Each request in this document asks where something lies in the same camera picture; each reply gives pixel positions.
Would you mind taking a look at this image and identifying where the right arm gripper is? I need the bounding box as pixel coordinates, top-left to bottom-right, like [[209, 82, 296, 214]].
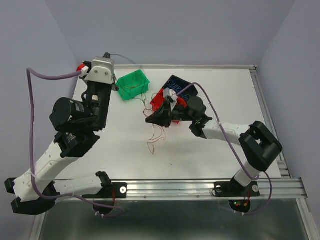
[[145, 100, 196, 128]]

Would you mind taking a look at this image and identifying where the orange thin wire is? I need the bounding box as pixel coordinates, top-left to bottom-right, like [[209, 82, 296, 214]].
[[142, 106, 167, 155]]

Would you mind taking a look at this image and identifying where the blue thin wire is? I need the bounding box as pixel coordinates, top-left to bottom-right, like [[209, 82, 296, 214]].
[[168, 79, 192, 100]]

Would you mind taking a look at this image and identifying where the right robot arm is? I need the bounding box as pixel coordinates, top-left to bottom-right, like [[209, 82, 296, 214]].
[[145, 96, 283, 195]]

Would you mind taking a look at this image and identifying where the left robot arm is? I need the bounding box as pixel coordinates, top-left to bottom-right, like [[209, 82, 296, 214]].
[[4, 81, 116, 216]]

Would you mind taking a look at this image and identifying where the red plastic bin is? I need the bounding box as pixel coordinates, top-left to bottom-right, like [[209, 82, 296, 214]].
[[150, 89, 187, 123]]

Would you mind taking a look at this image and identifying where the green plastic bin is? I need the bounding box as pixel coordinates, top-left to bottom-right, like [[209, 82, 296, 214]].
[[116, 69, 150, 101]]

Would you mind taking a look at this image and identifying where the black plastic bin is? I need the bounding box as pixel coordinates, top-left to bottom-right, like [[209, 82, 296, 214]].
[[162, 75, 199, 103]]

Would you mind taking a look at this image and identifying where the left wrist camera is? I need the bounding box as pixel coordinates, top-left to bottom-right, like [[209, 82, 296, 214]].
[[77, 52, 115, 85]]

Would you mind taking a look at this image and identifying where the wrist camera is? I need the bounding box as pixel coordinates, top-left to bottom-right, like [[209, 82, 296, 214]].
[[77, 52, 115, 85], [163, 88, 178, 111]]

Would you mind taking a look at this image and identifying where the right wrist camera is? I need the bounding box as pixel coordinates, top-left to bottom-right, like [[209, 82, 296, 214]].
[[163, 88, 178, 111]]

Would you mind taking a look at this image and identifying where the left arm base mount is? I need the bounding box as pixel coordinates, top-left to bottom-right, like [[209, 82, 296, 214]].
[[82, 171, 128, 199]]

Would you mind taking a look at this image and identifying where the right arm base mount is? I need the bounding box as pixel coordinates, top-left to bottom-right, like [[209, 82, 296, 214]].
[[211, 177, 260, 198]]

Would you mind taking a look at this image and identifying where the aluminium mounting rail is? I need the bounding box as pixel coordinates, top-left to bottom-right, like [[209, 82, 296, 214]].
[[41, 177, 308, 201]]

